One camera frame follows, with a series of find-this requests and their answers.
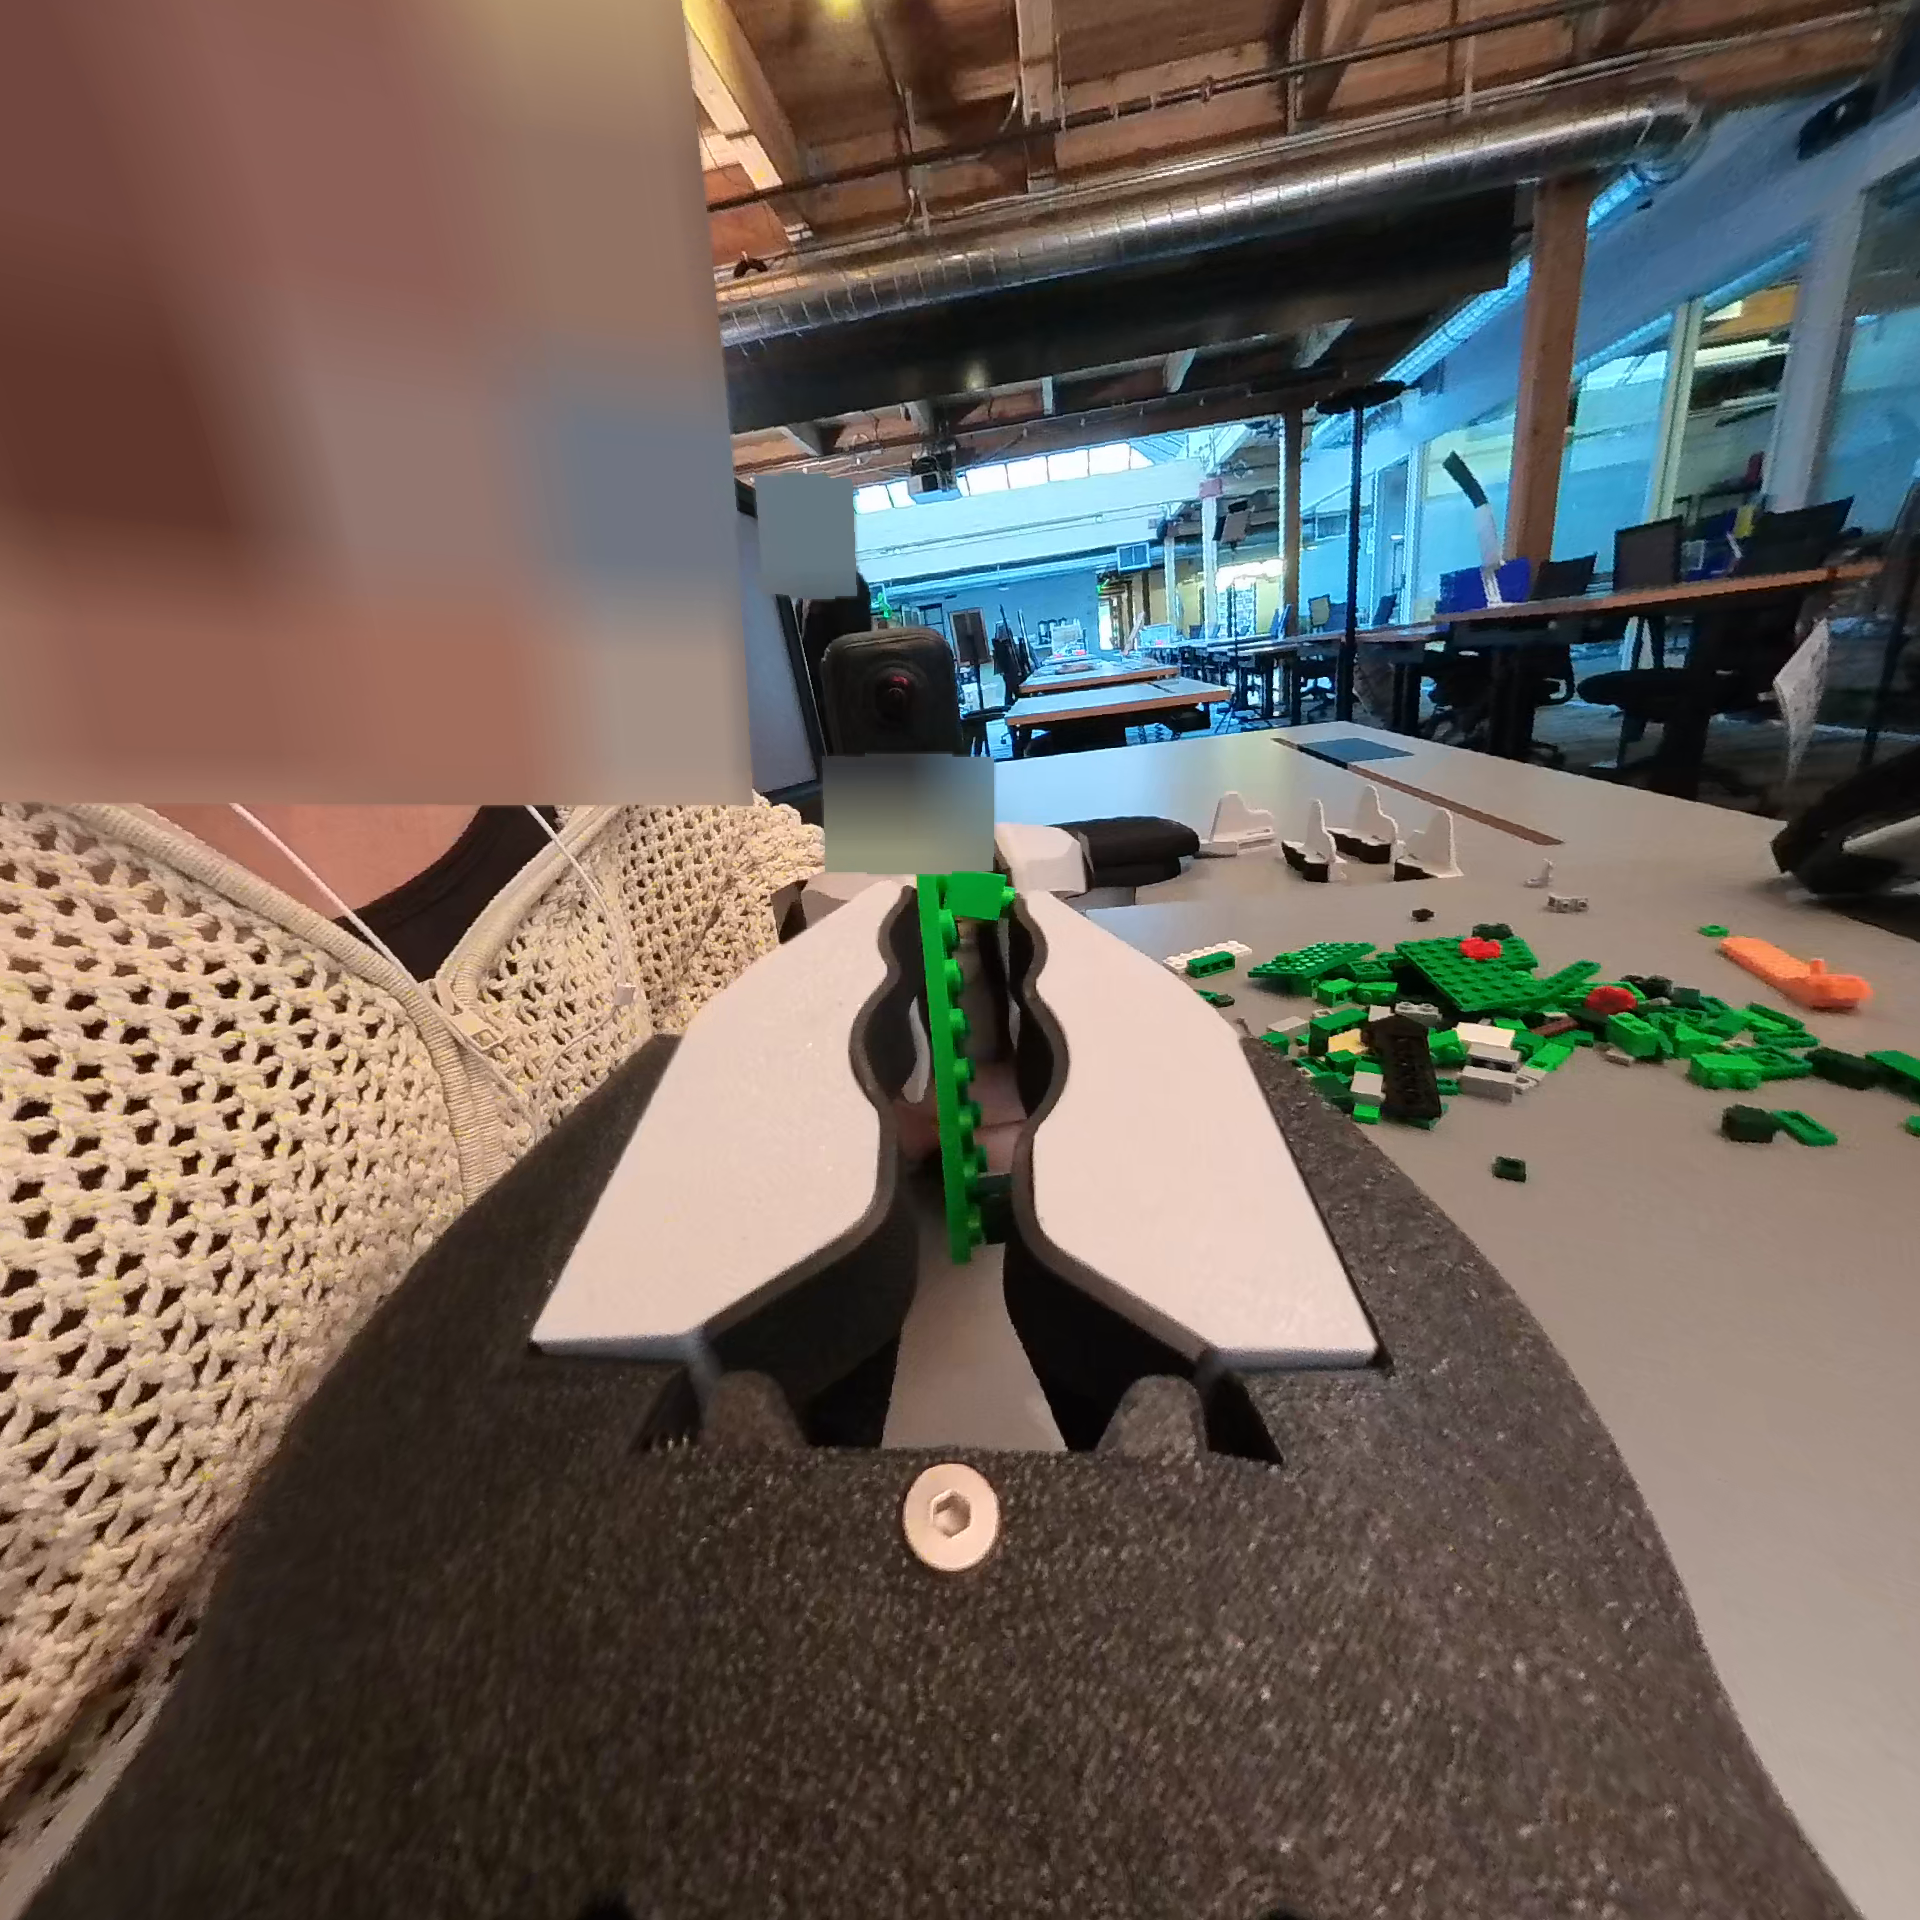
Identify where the person's black undershirt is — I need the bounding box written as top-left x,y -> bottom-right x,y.
337,847 -> 512,981

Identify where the person in cream knit sweater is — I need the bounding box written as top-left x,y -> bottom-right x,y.
0,802 -> 832,1854

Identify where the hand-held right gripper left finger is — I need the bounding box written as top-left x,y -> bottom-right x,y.
529,882 -> 920,1397

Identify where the long wooden desk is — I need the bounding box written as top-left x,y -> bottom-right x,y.
1349,557 -> 1920,782

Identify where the pile of loose lego pieces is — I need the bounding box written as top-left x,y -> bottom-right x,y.
1162,924 -> 1920,1185

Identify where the wooden pillar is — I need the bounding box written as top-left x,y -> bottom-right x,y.
1502,177 -> 1593,568

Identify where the white earphone cable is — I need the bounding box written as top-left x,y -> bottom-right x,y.
226,802 -> 640,1142

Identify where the green holed lego plate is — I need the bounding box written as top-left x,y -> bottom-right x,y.
913,869 -> 983,1267

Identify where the silver ceiling duct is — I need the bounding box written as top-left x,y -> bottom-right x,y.
717,84 -> 1703,354

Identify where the orange brick separator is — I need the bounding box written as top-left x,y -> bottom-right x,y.
1716,934 -> 1877,1011

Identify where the wooden office desk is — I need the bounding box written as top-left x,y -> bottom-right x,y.
1002,674 -> 1234,758

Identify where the black oblong case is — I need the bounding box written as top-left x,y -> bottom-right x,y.
1077,814 -> 1204,891

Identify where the black mesh office chair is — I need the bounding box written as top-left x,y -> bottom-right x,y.
1573,499 -> 1859,797

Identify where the black desk monitor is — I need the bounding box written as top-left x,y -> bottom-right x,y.
737,592 -> 826,802

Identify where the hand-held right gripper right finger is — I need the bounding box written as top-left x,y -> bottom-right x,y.
1002,891 -> 1379,1397

